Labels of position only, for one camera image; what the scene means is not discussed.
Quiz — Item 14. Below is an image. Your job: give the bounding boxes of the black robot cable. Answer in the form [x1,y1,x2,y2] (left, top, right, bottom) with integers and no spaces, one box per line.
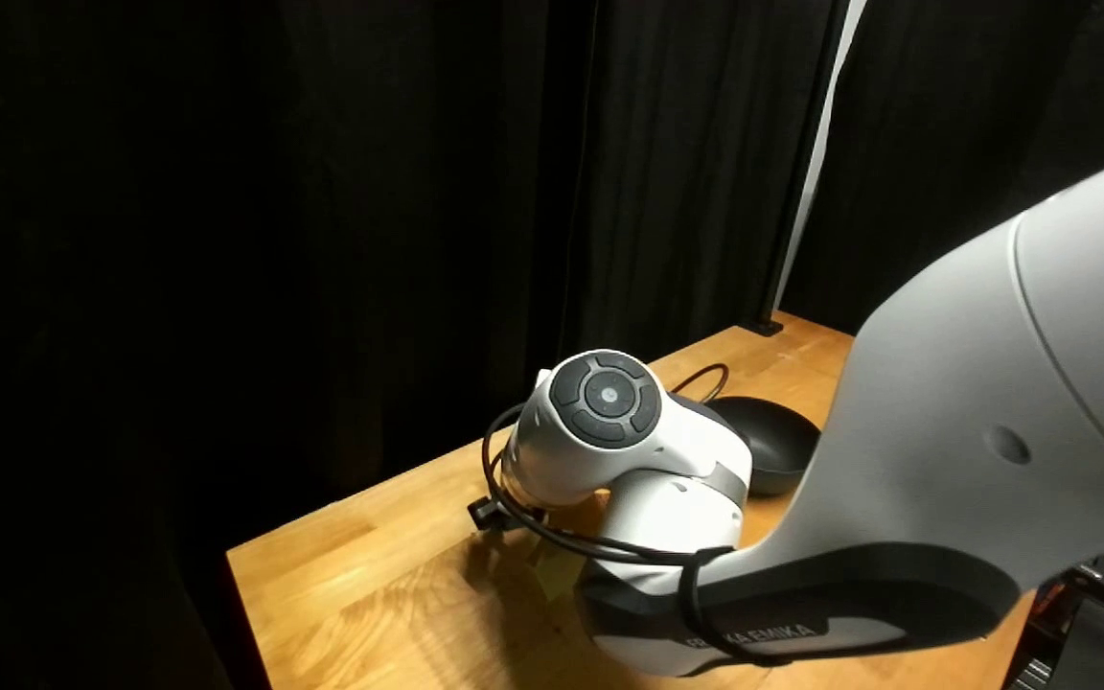
[464,361,758,667]

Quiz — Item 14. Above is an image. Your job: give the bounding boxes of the red and black equipment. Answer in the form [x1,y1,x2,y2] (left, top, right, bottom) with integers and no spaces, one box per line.
[1002,541,1104,690]

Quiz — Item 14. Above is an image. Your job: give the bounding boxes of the white vertical pole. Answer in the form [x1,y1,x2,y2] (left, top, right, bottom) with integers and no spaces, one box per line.
[767,0,869,321]

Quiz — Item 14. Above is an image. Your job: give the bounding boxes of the black curtain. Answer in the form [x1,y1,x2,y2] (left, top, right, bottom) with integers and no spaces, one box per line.
[0,0,837,690]
[777,0,1104,336]

